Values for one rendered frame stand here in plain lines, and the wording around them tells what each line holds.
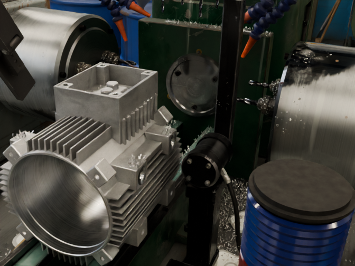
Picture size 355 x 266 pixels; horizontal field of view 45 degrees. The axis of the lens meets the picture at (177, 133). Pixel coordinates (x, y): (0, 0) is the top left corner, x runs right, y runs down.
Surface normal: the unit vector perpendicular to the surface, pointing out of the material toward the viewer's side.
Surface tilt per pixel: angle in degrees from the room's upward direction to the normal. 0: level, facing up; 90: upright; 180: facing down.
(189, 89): 90
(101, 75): 90
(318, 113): 66
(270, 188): 0
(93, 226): 6
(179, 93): 90
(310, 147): 92
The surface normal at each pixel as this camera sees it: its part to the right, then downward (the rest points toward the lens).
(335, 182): 0.03, -0.89
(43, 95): -0.40, 0.48
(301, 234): -0.18, 0.02
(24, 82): 0.92, 0.20
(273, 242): -0.51, -0.05
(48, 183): 0.88, -0.14
